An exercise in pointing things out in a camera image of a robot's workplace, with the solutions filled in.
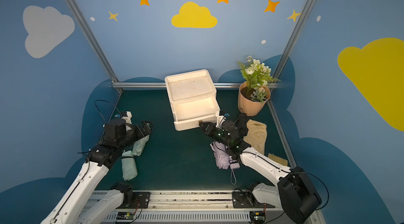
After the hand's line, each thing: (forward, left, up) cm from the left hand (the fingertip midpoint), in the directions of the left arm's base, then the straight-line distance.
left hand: (146, 123), depth 76 cm
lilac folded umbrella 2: (-13, -45, -21) cm, 51 cm away
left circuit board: (-36, +7, -23) cm, 43 cm away
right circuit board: (-35, -55, -25) cm, 69 cm away
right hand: (+2, -27, -2) cm, 27 cm away
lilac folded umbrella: (-9, -39, -18) cm, 44 cm away
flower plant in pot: (+29, -60, -4) cm, 67 cm away
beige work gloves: (+6, -61, -21) cm, 65 cm away
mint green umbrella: (-16, +10, -20) cm, 28 cm away
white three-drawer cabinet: (+17, -22, +1) cm, 28 cm away
